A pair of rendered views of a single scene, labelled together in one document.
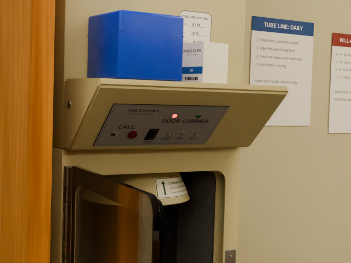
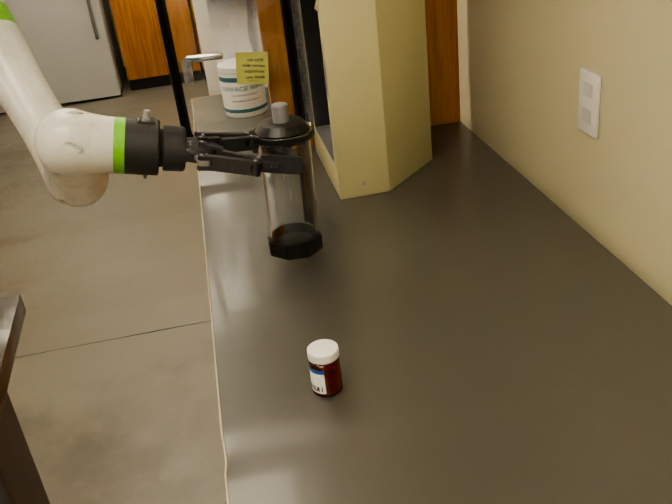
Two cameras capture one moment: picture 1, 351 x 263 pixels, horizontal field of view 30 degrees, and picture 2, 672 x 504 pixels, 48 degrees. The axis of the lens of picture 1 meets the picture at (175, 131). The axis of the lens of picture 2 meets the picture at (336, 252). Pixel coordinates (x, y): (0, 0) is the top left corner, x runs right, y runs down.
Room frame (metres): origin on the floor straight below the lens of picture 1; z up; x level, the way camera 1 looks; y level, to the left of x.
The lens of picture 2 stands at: (1.70, -1.50, 1.61)
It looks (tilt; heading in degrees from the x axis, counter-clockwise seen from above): 28 degrees down; 114
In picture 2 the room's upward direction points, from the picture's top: 7 degrees counter-clockwise
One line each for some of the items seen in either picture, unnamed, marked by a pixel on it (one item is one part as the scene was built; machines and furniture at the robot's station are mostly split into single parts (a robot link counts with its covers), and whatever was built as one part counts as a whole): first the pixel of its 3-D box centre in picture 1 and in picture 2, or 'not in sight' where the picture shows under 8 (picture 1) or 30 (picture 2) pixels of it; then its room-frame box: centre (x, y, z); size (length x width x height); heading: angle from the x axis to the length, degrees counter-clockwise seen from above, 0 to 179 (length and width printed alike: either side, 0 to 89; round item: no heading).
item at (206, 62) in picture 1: (204, 63); not in sight; (0.98, -0.04, 1.54); 0.05 x 0.05 x 0.06; 40
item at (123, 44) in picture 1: (134, 48); not in sight; (0.92, 0.06, 1.56); 0.10 x 0.10 x 0.09; 32
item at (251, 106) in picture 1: (179, 116); not in sight; (0.96, -0.01, 1.46); 0.32 x 0.12 x 0.10; 122
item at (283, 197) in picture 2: not in sight; (288, 187); (1.12, -0.39, 1.09); 0.11 x 0.11 x 0.21
